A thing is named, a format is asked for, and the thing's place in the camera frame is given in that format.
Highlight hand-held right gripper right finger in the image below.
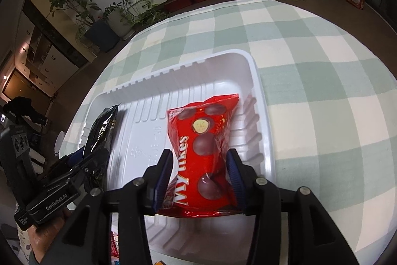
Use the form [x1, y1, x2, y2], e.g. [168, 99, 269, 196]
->
[226, 149, 351, 265]

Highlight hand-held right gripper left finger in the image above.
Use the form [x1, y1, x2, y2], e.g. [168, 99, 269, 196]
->
[54, 150, 173, 265]

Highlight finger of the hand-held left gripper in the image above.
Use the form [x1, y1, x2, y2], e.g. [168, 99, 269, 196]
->
[39, 149, 86, 183]
[66, 148, 110, 191]

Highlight black snack bag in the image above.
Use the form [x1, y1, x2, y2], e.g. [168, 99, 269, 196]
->
[84, 104, 121, 188]

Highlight red chocolate ball snack bag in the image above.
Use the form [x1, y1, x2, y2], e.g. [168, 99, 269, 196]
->
[160, 94, 240, 218]

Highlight white plastic tray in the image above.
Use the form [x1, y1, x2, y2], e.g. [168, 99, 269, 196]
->
[79, 49, 275, 264]

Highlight person's left hand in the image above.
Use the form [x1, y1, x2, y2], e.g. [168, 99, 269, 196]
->
[27, 207, 75, 263]

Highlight red snack packet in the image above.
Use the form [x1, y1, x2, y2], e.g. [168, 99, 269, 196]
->
[109, 231, 121, 257]

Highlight leafy tree in grey pot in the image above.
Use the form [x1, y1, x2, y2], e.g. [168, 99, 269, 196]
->
[49, 0, 121, 53]

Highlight green checked tablecloth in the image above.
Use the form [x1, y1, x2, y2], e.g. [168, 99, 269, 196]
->
[54, 0, 397, 265]

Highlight small plant in white pot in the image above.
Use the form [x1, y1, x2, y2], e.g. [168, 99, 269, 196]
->
[103, 2, 134, 39]

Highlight wooden wall cabinet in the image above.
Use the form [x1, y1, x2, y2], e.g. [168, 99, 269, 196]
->
[14, 0, 95, 93]

